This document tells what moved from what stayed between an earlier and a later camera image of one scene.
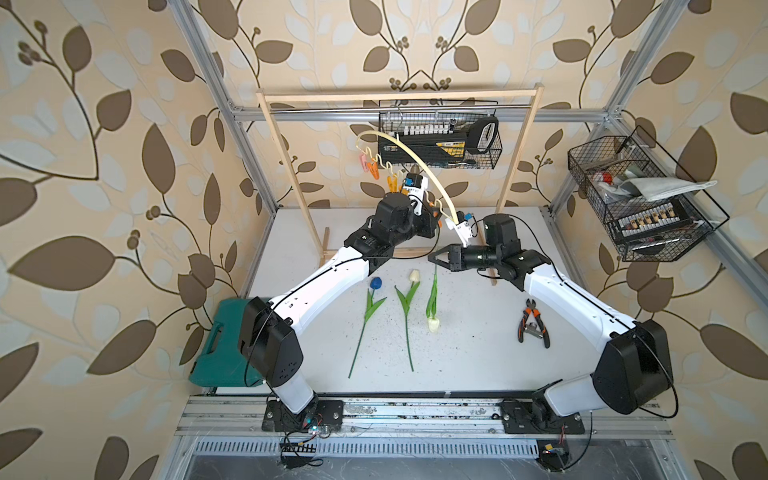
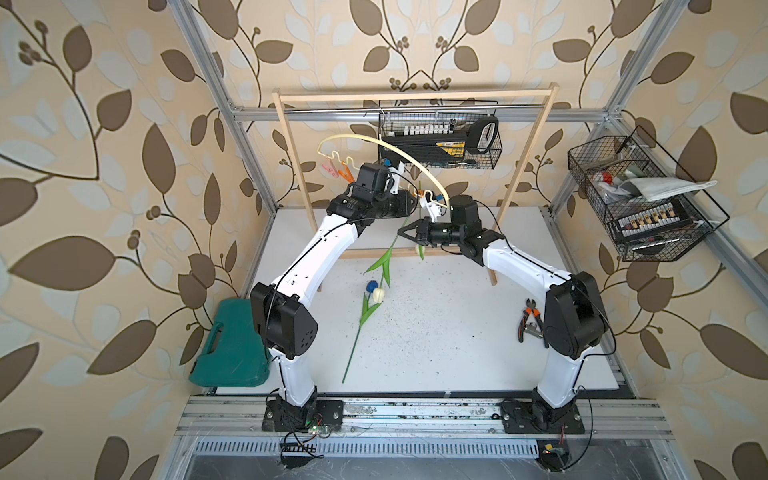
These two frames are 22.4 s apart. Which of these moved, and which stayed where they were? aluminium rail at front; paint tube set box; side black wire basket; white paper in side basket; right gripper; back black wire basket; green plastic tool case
Moved: right gripper
Stayed: side black wire basket; aluminium rail at front; white paper in side basket; green plastic tool case; back black wire basket; paint tube set box
